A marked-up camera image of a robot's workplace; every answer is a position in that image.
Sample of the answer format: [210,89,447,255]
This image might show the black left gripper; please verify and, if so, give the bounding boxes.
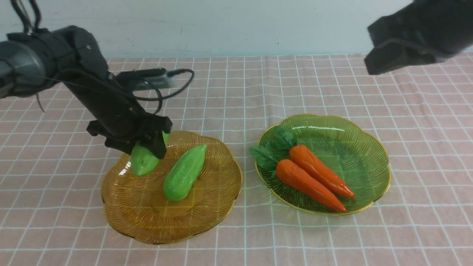
[63,72,173,159]

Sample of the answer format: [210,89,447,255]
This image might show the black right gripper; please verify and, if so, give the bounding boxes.
[364,0,473,75]

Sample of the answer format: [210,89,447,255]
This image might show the green bitter gourd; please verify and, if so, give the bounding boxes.
[130,141,159,176]
[163,144,207,202]

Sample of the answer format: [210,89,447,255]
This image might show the orange plastic carrot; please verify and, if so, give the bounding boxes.
[249,145,347,213]
[273,126,356,199]

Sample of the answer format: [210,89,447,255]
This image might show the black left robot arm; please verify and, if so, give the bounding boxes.
[0,26,172,159]

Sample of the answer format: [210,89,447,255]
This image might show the amber ribbed glass plate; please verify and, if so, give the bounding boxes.
[101,131,243,245]

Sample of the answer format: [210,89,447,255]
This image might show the pink checked tablecloth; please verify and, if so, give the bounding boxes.
[0,53,473,266]

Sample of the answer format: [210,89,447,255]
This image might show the green ribbed glass plate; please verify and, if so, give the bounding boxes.
[249,113,391,216]

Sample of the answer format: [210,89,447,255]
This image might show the black wrist camera with cable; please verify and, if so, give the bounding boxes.
[115,67,195,115]

